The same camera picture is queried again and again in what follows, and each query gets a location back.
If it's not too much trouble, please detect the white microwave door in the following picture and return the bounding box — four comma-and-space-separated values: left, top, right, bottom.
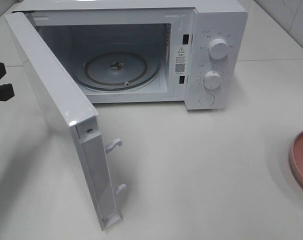
5, 12, 127, 230

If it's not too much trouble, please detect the round white door button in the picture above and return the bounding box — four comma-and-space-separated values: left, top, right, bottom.
199, 94, 215, 106

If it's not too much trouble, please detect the white timer knob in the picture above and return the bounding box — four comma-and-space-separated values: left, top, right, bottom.
203, 71, 223, 90

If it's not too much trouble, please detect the pink round plate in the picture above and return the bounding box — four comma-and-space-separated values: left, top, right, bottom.
289, 131, 303, 189

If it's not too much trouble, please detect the glass microwave turntable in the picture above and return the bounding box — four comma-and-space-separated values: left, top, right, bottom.
72, 43, 161, 92

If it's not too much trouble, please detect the white microwave oven body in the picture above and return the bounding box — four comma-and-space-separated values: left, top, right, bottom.
10, 0, 248, 110

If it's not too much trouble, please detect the upper white power knob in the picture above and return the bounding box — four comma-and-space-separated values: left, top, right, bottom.
208, 37, 229, 60

